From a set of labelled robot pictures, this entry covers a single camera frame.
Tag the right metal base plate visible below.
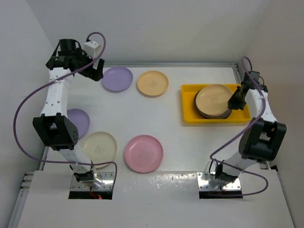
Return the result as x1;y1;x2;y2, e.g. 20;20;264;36
197;171;241;192

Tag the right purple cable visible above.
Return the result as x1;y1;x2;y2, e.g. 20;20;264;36
209;56;269;197

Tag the steel rimmed plate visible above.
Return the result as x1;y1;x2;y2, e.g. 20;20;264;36
193;92;232;119

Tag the light orange plate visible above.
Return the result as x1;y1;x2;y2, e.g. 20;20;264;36
137;70;169;96

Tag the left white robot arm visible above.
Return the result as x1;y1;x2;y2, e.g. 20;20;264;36
33;39;105;188

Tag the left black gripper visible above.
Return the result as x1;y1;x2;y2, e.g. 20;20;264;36
75;48;104;81

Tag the metal base plate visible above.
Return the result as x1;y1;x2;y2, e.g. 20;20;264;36
197;171;241;192
70;172;115;191

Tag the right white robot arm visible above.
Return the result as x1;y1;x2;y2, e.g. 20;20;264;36
209;71;287;188

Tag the tan plate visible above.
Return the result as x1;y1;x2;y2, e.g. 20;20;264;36
197;84;233;115

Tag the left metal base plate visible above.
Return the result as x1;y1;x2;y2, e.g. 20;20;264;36
70;172;115;191

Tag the yellow plastic bin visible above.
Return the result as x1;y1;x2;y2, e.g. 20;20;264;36
181;84;251;125

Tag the cream plate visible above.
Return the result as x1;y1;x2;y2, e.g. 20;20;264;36
80;132;117;164

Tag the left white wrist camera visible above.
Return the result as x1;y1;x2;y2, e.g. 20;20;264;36
83;41;100;58

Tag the purple cable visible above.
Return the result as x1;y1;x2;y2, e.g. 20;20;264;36
13;32;118;188
209;56;269;197

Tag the purple plate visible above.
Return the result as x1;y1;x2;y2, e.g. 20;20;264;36
67;109;90;139
102;66;133;92

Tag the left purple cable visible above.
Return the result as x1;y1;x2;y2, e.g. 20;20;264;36
13;32;118;188

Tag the pink plate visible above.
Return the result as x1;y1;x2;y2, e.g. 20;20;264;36
124;135;163;173

